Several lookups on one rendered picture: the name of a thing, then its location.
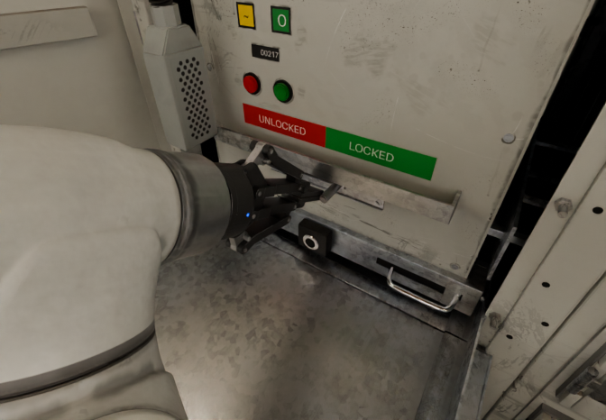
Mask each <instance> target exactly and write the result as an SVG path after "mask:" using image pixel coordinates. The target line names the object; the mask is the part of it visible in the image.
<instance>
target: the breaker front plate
mask: <svg viewBox="0 0 606 420"><path fill-rule="evenodd" d="M191 1H192V6H193V11H194V16H195V22H196V26H197V36H198V39H199V41H200V42H201V44H202V45H201V46H202V47H203V49H204V53H205V59H206V64H207V74H208V80H209V85H210V90H211V96H212V101H213V107H214V112H215V118H216V125H218V126H221V127H224V128H226V129H229V130H232V131H235V132H239V133H242V134H245V135H248V136H251V137H253V138H256V139H259V140H262V141H265V142H269V143H272V144H275V145H278V146H281V147H283V148H286V149H289V150H291V151H295V152H298V153H301V154H304V155H307V156H309V157H312V158H315V159H318V160H322V161H325V162H328V163H331V164H334V165H336V166H339V167H342V168H345V169H349V170H352V171H355V172H358V173H361V174H364V175H366V176H368V177H371V178H376V179H378V180H381V181H384V182H387V183H390V184H392V185H395V186H398V187H403V188H406V189H408V190H411V191H414V192H417V193H419V194H422V195H425V196H430V197H433V198H435V199H438V200H441V201H444V202H446V203H448V204H452V203H453V201H454V199H455V195H456V193H457V191H458V190H462V191H463V192H462V194H461V196H460V199H459V202H458V205H457V207H456V209H455V211H454V214H453V217H452V219H451V221H450V223H449V224H445V223H442V222H439V221H437V220H435V219H432V218H429V217H426V216H424V215H420V214H417V213H415V212H412V211H409V210H407V209H405V208H402V207H399V206H396V205H393V204H390V203H387V202H385V201H382V200H380V199H377V198H375V197H372V196H367V195H365V194H363V193H360V192H357V191H355V190H352V189H350V188H347V187H345V188H343V189H339V190H338V191H337V192H336V193H335V194H334V195H333V196H332V197H331V198H330V199H329V200H328V201H327V202H326V203H325V204H324V203H322V202H321V201H320V200H318V201H312V202H306V203H305V205H304V206H303V207H301V208H300V209H303V210H305V211H307V212H310V213H311V214H313V215H317V216H319V217H322V218H324V219H326V220H328V221H330V222H333V223H335V224H339V225H341V226H343V227H345V228H347V229H350V230H352V231H354V232H357V233H359V234H362V235H364V236H366V237H369V238H371V239H373V240H375V241H377V242H381V243H383V244H386V245H388V246H390V247H392V248H394V249H396V250H399V251H403V252H405V253H407V254H409V255H411V256H413V257H416V258H418V259H420V260H423V261H426V262H428V263H430V264H433V265H435V266H437V267H439V268H441V269H445V270H447V271H450V272H452V273H454V274H456V275H458V276H460V277H463V278H464V277H465V275H466V273H467V271H468V269H469V267H470V265H471V263H472V261H473V257H474V255H475V253H476V252H477V250H478V247H479V245H480V243H481V241H482V237H483V236H484V234H485V232H486V230H487V227H488V225H489V223H490V221H491V218H492V216H493V214H494V212H495V210H496V207H497V205H498V203H499V202H500V198H501V196H502V194H503V192H504V190H505V187H506V186H507V184H508V182H509V180H510V176H511V174H512V172H513V170H514V168H515V166H516V164H517V162H518V160H519V156H520V154H521V152H522V151H523V149H524V146H525V144H526V142H527V140H528V136H529V135H530V133H531V131H532V129H533V126H534V124H535V122H536V120H537V117H538V115H539V113H540V111H541V109H542V106H543V104H544V103H545V101H546V97H547V95H548V93H549V91H550V89H551V86H552V85H553V83H554V81H555V79H556V75H557V73H558V71H559V69H560V67H561V65H562V63H563V61H564V59H565V55H566V53H567V52H568V50H569V47H570V45H571V43H572V41H573V39H574V36H575V34H576V32H577V30H578V27H579V25H580V23H581V21H582V19H583V16H584V14H585V12H586V10H587V7H588V5H589V3H590V2H591V0H191ZM236 2H242V3H250V4H254V15H255V27H256V30H254V29H248V28H243V27H239V25H238V17H237V9H236ZM271 5H273V6H281V7H289V8H290V23H291V35H288V34H283V33H276V32H271ZM252 44H256V45H262V46H266V47H272V48H276V49H279V54H280V62H278V61H273V60H268V59H260V58H255V57H253V55H252ZM248 72H252V73H254V74H255V75H256V76H257V77H258V78H259V80H260V82H261V91H260V92H259V93H258V94H256V95H252V94H250V93H249V92H247V90H246V89H245V88H244V86H243V76H244V75H245V74H246V73H248ZM280 79H284V80H286V81H287V82H289V84H290V85H291V87H292V90H293V97H292V99H291V100H290V101H289V102H288V103H282V102H281V101H279V100H278V99H277V98H276V96H275V95H274V92H273V86H274V84H275V82H276V81H277V80H280ZM243 103H244V104H247V105H253V106H256V107H260V108H262V109H266V110H269V111H272V112H275V113H279V114H285V115H287V116H291V117H294V118H298V119H300V120H304V121H307V122H311V123H316V124H320V125H323V126H326V127H329V128H333V129H336V130H339V131H342V132H348V133H351V134H354V135H358V136H361V137H364V138H367V139H371V140H374V141H377V142H383V143H386V144H389V145H392V146H396V147H399V148H402V149H406V150H409V151H414V152H418V153H421V154H425V155H427V156H431V157H434V158H437V159H436V165H435V168H434V171H433V175H432V178H431V181H429V180H426V179H423V178H419V177H415V176H412V175H409V174H407V173H404V172H401V171H398V170H395V169H390V168H387V167H384V166H382V165H378V164H375V163H372V162H369V161H367V160H361V159H358V158H355V157H353V156H350V155H347V154H343V153H341V152H338V151H333V150H330V149H328V148H324V147H321V146H318V145H315V144H313V143H310V142H304V141H302V140H299V139H296V138H293V137H289V136H287V135H284V134H281V133H278V132H273V131H270V130H267V129H264V128H261V127H259V126H255V125H252V124H249V123H246V122H245V121H244V113H243Z"/></svg>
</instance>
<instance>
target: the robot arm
mask: <svg viewBox="0 0 606 420"><path fill-rule="evenodd" d="M250 150H251V151H252V153H251V154H250V155H249V157H248V158H247V160H238V161H237V162H235V163H221V162H213V161H211V160H209V159H208V158H206V157H204V156H202V155H199V154H196V153H188V152H176V151H161V150H157V149H148V148H147V149H139V148H134V147H131V146H128V145H125V144H123V143H121V142H118V141H116V140H113V139H111V138H108V137H104V136H99V135H95V134H91V133H86V132H76V131H70V130H62V129H56V128H47V127H37V126H22V125H6V124H0V420H188V416H187V414H186V411H185V408H184V406H183V404H182V401H181V398H180V395H179V392H178V388H177V385H176V382H175V379H174V377H173V375H172V374H171V373H169V372H167V371H165V369H164V365H163V363H162V360H161V355H160V351H159V347H158V342H157V336H156V331H155V321H154V305H155V294H156V287H157V281H158V276H159V271H160V267H161V265H165V264H168V263H170V262H172V261H174V260H179V259H183V258H187V257H189V256H193V255H197V254H199V253H203V252H206V251H209V250H210V249H212V248H213V247H214V246H215V245H216V244H218V243H219V241H221V240H224V239H227V240H226V242H225V246H227V247H229V248H230V249H232V250H234V251H237V252H239V253H240V254H242V255H244V254H245V253H246V252H248V250H250V249H251V248H252V247H253V245H254V244H255V243H257V242H258V241H260V240H262V239H263V238H265V237H267V236H268V235H270V234H272V233H274V232H276V231H277V230H279V229H280V228H281V227H283V226H285V225H286V224H288V223H289V222H290V220H291V216H290V215H289V214H290V212H291V211H294V210H295V209H296V208H301V207H303V206H304V205H305V203H306V202H312V201H318V200H319V197H320V196H321V195H322V194H323V193H324V190H321V189H319V188H316V187H312V186H310V183H309V182H307V181H306V180H303V179H302V177H303V175H304V171H303V170H301V169H299V168H297V167H296V166H294V165H292V164H291V163H289V162H287V161H286V160H284V159H283V158H281V157H279V156H278V154H277V152H276V151H275V150H274V148H273V146H271V145H269V144H266V143H263V142H258V141H256V140H252V141H251V143H250ZM265 164H266V165H268V166H270V167H272V168H274V169H276V170H278V171H280V172H282V173H284V174H286V175H287V176H286V178H264V176H263V174H262V173H261V171H260V169H259V168H258V165H262V166H264V165H265ZM279 194H281V196H279ZM274 195H277V196H276V197H270V196H274ZM283 196H284V197H283ZM265 197H268V198H265Z"/></svg>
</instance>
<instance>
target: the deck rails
mask: <svg viewBox="0 0 606 420"><path fill-rule="evenodd" d="M482 322H483V318H481V319H480V321H479V323H478V324H477V325H476V327H475V329H474V331H473V333H472V335H471V337H470V339H469V340H468V342H464V341H462V340H460V339H458V338H456V337H454V336H453V335H451V334H449V333H446V332H444V335H443V338H442V341H441V343H440V346H439V349H438V351H437V354H436V358H435V361H434V364H433V367H432V370H431V372H430V375H429V378H428V381H427V384H426V387H425V390H424V393H423V396H422V398H421V401H420V404H419V407H418V411H417V414H416V417H415V419H414V420H458V418H459V415H460V411H461V408H462V404H463V401H464V394H465V390H466V387H467V383H468V379H469V376H470V372H471V368H472V365H473V358H474V354H475V351H476V347H477V343H478V340H479V336H480V332H481V329H482Z"/></svg>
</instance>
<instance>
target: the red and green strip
mask: <svg viewBox="0 0 606 420"><path fill-rule="evenodd" d="M243 113H244V121H245V122H246V123H249V124H252V125H255V126H259V127H261V128H264V129H267V130H270V131H273V132H278V133H281V134H284V135H287V136H289V137H293V138H296V139H299V140H302V141H304V142H310V143H313V144H315V145H318V146H321V147H324V148H328V149H330V150H333V151H338V152H341V153H343V154H347V155H350V156H353V157H355V158H358V159H361V160H367V161H369V162H372V163H375V164H378V165H382V166H384V167H387V168H390V169H395V170H398V171H401V172H404V173H407V174H409V175H412V176H415V177H419V178H423V179H426V180H429V181H431V178H432V175H433V171H434V168H435V165H436V159H437V158H434V157H431V156H427V155H425V154H421V153H418V152H414V151H409V150H406V149H402V148H399V147H396V146H392V145H389V144H386V143H383V142H377V141H374V140H371V139H367V138H364V137H361V136H358V135H354V134H351V133H348V132H342V131H339V130H336V129H333V128H329V127H326V126H323V125H320V124H316V123H311V122H307V121H304V120H300V119H298V118H294V117H291V116H287V115H285V114H279V113H275V112H272V111H269V110H266V109H262V108H260V107H256V106H253V105H247V104H244V103H243Z"/></svg>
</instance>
